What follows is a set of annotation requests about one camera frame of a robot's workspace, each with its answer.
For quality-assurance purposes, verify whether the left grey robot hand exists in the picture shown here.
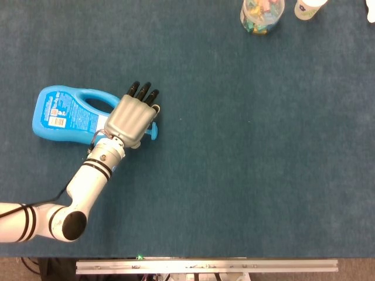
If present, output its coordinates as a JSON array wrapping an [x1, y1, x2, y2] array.
[[104, 81, 161, 149]]

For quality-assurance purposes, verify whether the blue detergent pump bottle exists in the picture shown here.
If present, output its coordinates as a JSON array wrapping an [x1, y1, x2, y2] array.
[[31, 85, 159, 146]]

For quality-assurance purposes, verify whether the blue table cloth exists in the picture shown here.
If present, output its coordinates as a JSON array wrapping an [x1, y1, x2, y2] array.
[[0, 0, 375, 259]]

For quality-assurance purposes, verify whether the clear jar of binder clips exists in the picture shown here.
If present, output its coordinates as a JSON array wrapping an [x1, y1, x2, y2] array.
[[240, 0, 285, 36]]

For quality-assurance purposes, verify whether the white flower print paper cup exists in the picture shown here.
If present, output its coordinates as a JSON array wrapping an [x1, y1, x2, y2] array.
[[294, 0, 329, 21]]

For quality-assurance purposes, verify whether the white plastic package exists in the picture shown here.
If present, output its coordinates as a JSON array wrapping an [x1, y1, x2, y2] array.
[[365, 0, 375, 23]]

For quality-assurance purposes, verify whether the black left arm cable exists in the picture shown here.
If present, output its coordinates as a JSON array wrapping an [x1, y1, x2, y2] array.
[[0, 178, 74, 219]]

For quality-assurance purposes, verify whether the aluminium profile rail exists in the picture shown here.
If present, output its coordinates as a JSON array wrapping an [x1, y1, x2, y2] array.
[[75, 258, 339, 275]]

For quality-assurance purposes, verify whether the black floor cable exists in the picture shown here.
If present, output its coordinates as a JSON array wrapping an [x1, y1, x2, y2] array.
[[20, 256, 42, 276]]

